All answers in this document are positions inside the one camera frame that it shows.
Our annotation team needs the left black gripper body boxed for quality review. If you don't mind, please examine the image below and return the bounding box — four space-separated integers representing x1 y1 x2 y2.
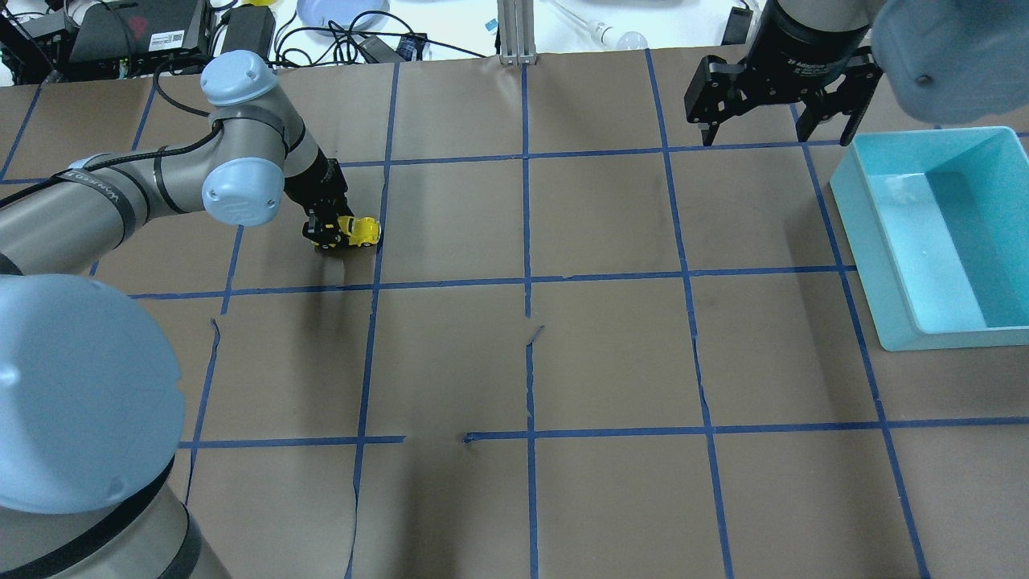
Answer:
285 148 348 220

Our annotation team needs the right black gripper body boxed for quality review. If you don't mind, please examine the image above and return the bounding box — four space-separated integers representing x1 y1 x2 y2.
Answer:
740 1 872 104

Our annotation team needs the yellow beetle toy car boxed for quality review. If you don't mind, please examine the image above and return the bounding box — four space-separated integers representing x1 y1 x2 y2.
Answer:
338 216 382 247

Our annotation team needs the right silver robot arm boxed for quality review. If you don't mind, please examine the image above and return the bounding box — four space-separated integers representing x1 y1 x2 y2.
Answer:
683 1 1028 146

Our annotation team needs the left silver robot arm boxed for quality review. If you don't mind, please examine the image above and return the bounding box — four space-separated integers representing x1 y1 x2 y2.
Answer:
1 49 381 578

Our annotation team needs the teal plastic bin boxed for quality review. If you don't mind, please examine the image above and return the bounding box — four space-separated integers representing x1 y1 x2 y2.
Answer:
830 126 1028 351

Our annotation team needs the blue plastic plate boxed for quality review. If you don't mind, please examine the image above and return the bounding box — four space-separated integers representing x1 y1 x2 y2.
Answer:
295 0 390 35

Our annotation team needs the black power adapter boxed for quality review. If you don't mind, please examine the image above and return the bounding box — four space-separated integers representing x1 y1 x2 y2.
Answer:
215 4 275 58

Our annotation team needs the aluminium frame post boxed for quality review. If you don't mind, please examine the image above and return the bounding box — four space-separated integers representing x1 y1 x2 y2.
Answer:
496 0 538 66

